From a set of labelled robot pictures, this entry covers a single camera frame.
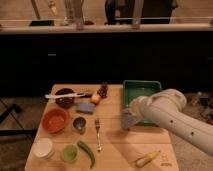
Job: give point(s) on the dark red grapes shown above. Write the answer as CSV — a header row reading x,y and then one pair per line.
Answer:
x,y
102,92

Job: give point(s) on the small metal cup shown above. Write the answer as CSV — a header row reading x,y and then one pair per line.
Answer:
x,y
79,124

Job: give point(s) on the green chili pepper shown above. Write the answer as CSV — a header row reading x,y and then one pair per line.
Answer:
x,y
88,151

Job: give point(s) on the yellow apple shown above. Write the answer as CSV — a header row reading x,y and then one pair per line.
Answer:
x,y
96,98

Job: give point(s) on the grey blue towel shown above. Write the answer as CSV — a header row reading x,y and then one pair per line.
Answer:
x,y
127,119

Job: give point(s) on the green object on counter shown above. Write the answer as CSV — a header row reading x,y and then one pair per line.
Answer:
x,y
42,23

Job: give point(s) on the green plastic tray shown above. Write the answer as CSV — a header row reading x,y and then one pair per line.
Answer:
x,y
135,88

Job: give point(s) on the small green cup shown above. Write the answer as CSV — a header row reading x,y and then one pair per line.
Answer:
x,y
69,153

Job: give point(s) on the dark brown bowl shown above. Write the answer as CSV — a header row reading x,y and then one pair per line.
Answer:
x,y
64,102

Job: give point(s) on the white handled knife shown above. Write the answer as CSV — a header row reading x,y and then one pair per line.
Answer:
x,y
70,95

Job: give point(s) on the blue sponge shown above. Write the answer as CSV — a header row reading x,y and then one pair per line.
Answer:
x,y
87,108

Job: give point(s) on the orange ceramic bowl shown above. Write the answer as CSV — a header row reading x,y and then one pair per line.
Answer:
x,y
55,120

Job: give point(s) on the white round container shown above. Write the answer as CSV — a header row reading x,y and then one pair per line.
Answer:
x,y
43,148

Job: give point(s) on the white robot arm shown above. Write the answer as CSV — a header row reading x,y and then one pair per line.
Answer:
x,y
165,109

